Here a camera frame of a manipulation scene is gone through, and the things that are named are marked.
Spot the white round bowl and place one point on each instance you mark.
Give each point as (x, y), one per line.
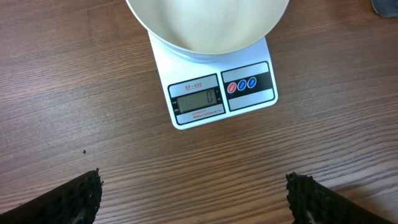
(202, 29)

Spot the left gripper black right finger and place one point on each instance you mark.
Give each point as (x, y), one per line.
(313, 203)

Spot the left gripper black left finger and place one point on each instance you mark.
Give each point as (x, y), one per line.
(76, 201)

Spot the clear plastic bean container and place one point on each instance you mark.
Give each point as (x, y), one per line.
(385, 8)

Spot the white digital kitchen scale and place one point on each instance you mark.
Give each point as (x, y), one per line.
(214, 87)

